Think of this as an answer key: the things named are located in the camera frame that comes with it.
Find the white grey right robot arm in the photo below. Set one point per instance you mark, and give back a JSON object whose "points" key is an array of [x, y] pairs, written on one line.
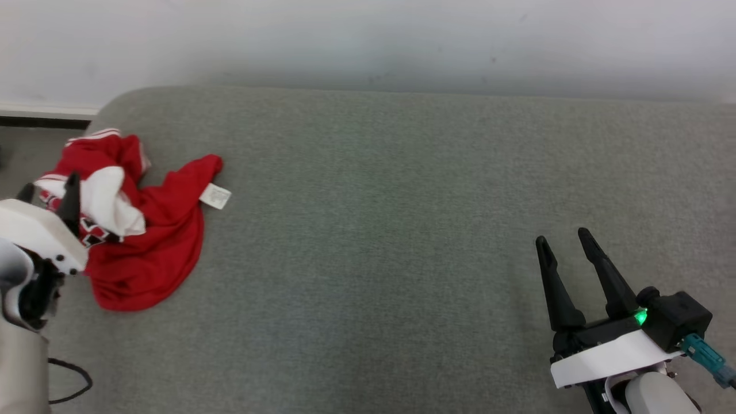
{"points": [[655, 397]]}

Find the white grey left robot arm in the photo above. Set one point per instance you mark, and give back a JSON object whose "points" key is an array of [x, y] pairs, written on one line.
{"points": [[20, 374]]}

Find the white wall baseboard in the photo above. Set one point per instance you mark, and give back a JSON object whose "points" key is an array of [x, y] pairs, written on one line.
{"points": [[40, 112]]}

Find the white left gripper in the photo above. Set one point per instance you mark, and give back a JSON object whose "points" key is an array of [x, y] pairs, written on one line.
{"points": [[34, 227]]}

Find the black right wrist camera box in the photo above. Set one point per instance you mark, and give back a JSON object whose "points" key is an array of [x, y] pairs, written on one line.
{"points": [[678, 319]]}

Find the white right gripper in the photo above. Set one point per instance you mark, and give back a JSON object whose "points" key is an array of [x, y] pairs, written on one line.
{"points": [[609, 353]]}

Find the red Bulls jersey white sleeves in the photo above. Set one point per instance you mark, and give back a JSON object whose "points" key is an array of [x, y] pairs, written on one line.
{"points": [[155, 247]]}

